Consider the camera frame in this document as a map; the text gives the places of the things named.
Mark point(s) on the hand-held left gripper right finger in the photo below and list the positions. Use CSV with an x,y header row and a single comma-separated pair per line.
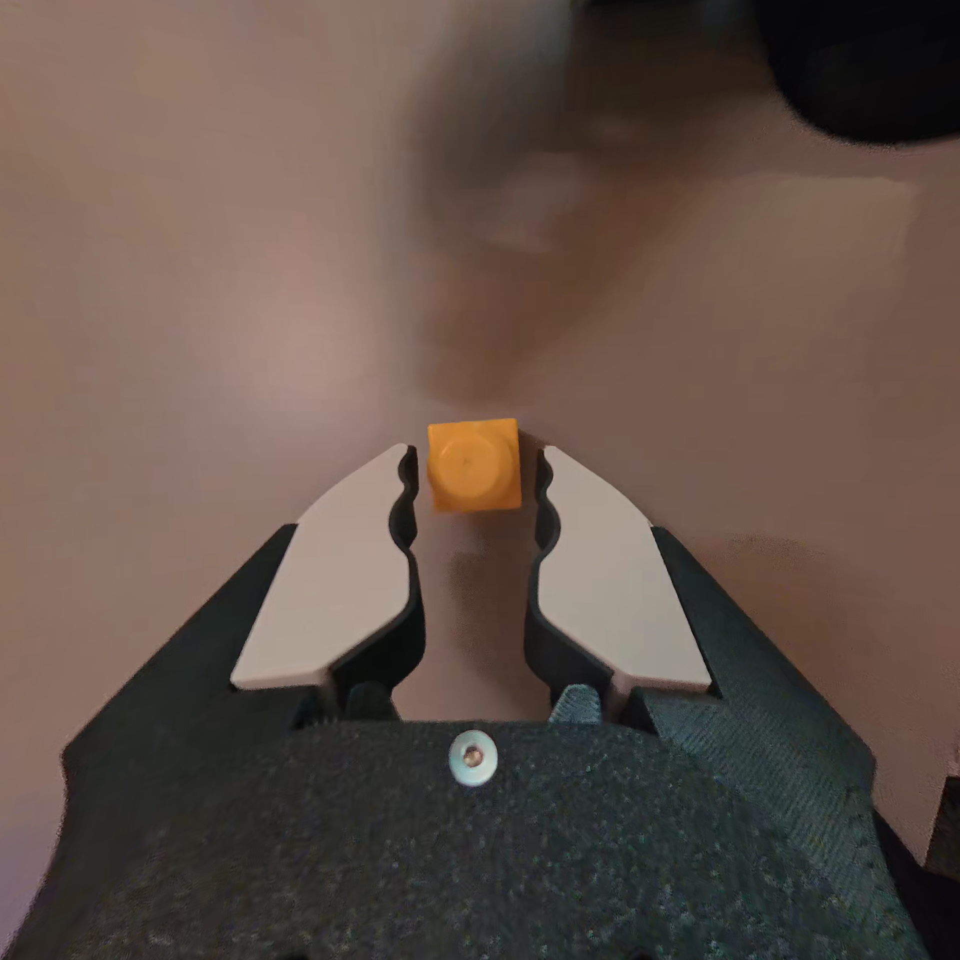
x,y
615,600

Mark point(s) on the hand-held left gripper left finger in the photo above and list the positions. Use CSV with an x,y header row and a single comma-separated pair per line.
x,y
330,592

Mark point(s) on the yellow single-stud block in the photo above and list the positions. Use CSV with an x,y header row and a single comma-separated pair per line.
x,y
469,465

